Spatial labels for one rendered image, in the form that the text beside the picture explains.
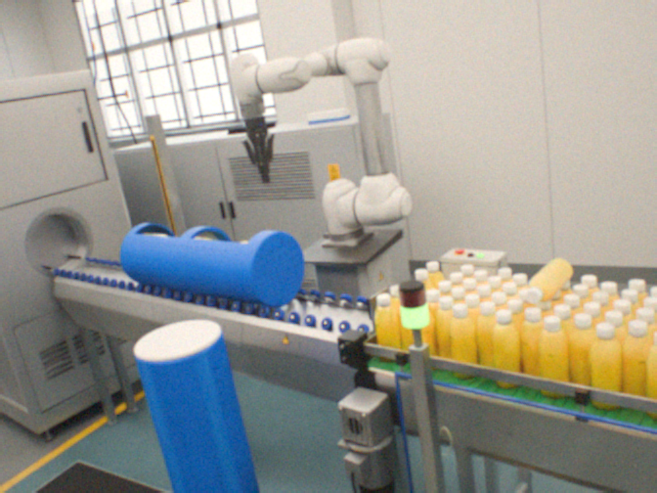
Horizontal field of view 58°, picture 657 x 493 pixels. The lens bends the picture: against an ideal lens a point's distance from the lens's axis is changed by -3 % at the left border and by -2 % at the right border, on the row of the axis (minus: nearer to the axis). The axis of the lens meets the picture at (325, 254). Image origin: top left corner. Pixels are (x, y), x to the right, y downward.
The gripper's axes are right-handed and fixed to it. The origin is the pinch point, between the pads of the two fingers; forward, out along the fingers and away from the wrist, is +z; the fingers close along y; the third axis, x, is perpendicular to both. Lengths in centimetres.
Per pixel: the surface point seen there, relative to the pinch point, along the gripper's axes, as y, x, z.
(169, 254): 26, -44, 29
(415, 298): 19, 91, 21
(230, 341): 20, -17, 63
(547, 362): -8, 107, 45
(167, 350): 55, 18, 41
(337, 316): -6, 22, 52
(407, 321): 20, 89, 27
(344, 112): -129, -115, -4
